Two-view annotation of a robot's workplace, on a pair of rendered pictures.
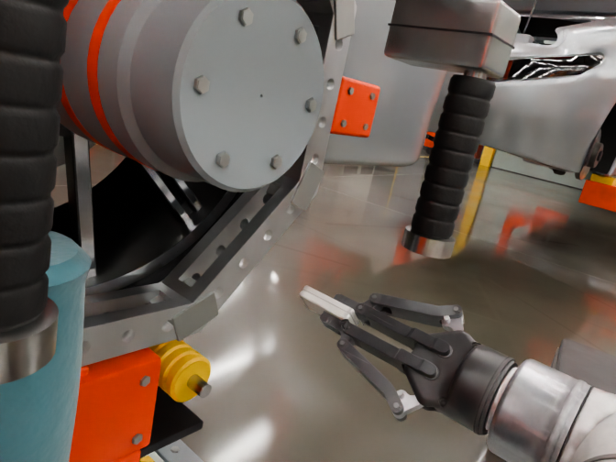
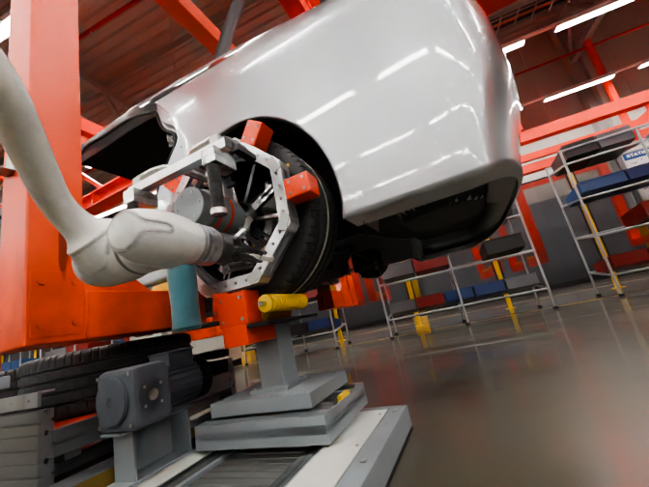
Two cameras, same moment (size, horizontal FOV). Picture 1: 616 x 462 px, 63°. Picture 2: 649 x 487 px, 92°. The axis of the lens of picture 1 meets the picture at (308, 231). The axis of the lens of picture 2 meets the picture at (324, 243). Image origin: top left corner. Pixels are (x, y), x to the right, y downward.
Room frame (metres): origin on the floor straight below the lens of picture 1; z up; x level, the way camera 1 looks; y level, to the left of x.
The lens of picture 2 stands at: (0.47, -0.94, 0.42)
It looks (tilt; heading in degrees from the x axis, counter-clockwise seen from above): 14 degrees up; 75
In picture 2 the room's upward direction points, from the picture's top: 12 degrees counter-clockwise
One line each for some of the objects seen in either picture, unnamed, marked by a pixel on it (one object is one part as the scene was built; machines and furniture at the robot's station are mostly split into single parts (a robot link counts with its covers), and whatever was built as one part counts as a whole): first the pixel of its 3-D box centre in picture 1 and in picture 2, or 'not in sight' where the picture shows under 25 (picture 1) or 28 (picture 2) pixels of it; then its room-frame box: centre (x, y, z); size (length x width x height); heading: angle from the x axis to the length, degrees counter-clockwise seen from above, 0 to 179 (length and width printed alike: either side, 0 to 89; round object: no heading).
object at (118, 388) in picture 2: not in sight; (173, 403); (0.16, 0.35, 0.26); 0.42 x 0.18 x 0.35; 53
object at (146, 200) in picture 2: not in sight; (141, 199); (0.17, 0.13, 0.93); 0.09 x 0.05 x 0.05; 53
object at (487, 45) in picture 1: (450, 34); (218, 160); (0.44, -0.08, 0.93); 0.09 x 0.05 x 0.05; 53
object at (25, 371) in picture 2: not in sight; (116, 372); (-0.18, 0.81, 0.39); 0.66 x 0.66 x 0.24
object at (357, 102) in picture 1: (335, 104); (301, 187); (0.68, 0.00, 0.85); 0.09 x 0.08 x 0.07; 143
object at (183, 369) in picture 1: (136, 334); (285, 301); (0.59, 0.19, 0.51); 0.29 x 0.06 x 0.06; 53
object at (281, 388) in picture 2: not in sight; (276, 358); (0.53, 0.32, 0.32); 0.40 x 0.30 x 0.28; 143
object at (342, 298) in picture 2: not in sight; (333, 291); (1.29, 2.15, 0.69); 0.52 x 0.17 x 0.35; 53
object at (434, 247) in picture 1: (450, 162); (215, 188); (0.42, -0.10, 0.83); 0.04 x 0.04 x 0.16
